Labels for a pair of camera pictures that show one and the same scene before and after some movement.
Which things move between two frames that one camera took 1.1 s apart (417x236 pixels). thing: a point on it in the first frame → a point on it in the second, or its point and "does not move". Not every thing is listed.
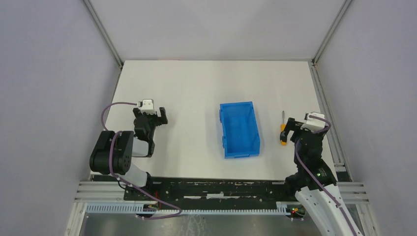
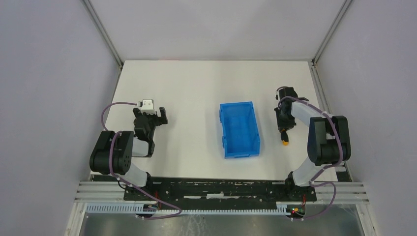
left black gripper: (149, 118) does not move
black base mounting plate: (213, 191) does not move
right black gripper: (298, 131) → (283, 124)
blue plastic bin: (241, 137) does not move
